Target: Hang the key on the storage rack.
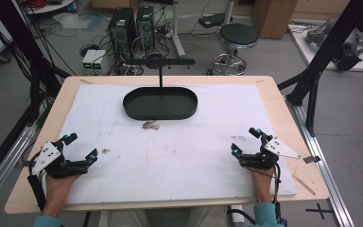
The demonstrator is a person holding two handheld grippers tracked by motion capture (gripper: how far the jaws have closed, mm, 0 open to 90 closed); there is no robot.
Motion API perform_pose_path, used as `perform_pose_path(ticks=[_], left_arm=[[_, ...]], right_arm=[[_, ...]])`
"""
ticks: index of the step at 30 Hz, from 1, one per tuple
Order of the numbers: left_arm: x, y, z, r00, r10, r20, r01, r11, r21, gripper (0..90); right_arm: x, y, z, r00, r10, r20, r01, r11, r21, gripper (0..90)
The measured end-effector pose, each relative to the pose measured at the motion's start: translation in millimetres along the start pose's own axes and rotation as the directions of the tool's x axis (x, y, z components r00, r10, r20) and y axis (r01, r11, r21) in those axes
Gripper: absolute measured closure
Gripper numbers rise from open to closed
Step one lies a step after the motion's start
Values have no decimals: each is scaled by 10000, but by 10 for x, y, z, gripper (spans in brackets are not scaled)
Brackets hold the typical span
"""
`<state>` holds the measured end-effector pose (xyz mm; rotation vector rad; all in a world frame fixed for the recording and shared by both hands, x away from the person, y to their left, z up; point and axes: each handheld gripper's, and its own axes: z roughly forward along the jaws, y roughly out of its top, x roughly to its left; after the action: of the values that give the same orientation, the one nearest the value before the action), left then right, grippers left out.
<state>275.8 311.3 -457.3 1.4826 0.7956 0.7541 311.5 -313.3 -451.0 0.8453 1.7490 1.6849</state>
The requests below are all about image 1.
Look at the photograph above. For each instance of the white desk leg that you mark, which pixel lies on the white desk leg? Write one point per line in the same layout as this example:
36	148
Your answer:
177	28

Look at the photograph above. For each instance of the person's left hand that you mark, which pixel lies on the person's left hand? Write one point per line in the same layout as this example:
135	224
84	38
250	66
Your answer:
58	187

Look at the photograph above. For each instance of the aluminium rail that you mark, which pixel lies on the aluminium rail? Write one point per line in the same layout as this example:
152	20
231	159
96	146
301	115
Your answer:
3	167
323	164

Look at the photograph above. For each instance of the white power strip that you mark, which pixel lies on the white power strip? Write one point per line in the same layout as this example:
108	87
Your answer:
237	214

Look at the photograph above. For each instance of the black metal frame stand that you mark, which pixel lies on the black metal frame stand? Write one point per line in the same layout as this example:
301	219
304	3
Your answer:
327	50
22	50

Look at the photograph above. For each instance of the black oval tray with stand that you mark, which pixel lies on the black oval tray with stand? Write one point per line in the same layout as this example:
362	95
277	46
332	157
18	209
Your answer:
160	105

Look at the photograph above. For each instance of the flat black device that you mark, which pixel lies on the flat black device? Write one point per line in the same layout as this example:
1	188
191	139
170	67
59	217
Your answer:
214	20

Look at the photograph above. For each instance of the black computer tower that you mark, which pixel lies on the black computer tower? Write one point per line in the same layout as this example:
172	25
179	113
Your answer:
121	31
145	26

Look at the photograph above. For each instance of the thin wooden stick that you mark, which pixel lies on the thin wooden stick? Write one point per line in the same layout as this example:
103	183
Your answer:
304	185

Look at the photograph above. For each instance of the brown cardboard box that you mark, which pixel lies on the brown cardboard box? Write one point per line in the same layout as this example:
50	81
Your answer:
272	17

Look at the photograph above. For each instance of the small grey metal tab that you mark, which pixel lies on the small grey metal tab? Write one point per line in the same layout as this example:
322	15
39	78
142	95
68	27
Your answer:
312	159

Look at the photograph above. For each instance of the grey robot device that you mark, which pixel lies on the grey robot device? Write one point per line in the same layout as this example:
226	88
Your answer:
346	47

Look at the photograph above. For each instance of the white platform board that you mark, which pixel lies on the white platform board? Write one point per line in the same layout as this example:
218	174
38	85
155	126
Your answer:
312	52

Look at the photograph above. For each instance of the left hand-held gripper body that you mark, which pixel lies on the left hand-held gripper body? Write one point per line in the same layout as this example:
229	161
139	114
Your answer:
48	154

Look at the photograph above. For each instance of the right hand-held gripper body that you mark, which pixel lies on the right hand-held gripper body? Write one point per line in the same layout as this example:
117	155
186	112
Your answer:
264	159

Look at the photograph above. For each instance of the person's right hand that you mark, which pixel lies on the person's right hand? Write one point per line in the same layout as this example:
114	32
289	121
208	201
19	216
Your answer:
261	179

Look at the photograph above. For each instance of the black round stool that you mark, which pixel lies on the black round stool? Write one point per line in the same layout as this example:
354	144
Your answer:
238	34

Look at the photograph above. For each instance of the white power supply box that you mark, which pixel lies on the white power supply box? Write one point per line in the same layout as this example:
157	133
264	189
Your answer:
89	60
99	60

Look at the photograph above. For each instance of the small crumpled grey item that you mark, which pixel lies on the small crumpled grey item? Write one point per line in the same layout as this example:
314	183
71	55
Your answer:
150	125

